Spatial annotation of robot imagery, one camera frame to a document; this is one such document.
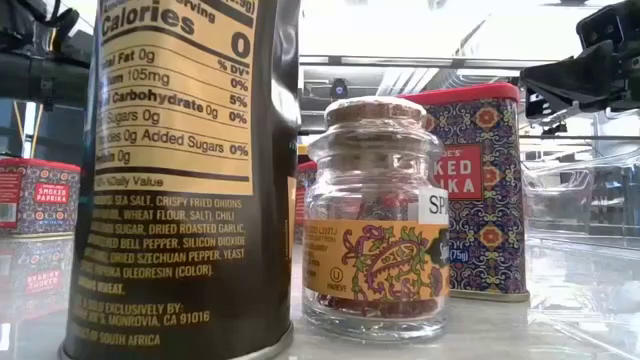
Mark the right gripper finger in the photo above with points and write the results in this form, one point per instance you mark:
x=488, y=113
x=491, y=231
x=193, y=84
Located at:
x=531, y=106
x=570, y=80

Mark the red-lid smoked paprika tin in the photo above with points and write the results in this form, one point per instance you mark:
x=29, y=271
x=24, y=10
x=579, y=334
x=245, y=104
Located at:
x=490, y=225
x=304, y=200
x=45, y=195

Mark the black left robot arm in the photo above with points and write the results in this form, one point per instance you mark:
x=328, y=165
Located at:
x=45, y=80

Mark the black ceiling-hung device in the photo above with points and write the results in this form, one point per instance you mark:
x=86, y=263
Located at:
x=554, y=129

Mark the clear plastic tray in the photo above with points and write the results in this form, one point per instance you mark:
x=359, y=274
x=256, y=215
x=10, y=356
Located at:
x=560, y=200

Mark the overhead rig light bar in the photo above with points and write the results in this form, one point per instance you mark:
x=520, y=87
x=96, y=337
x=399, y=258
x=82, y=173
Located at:
x=400, y=61

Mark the cork-lid glass saffron jar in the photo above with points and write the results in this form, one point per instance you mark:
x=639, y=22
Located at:
x=375, y=260

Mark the black background rail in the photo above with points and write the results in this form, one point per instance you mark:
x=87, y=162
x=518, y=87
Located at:
x=600, y=137

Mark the overhead camera with blue light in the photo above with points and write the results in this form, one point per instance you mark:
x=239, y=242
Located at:
x=339, y=89

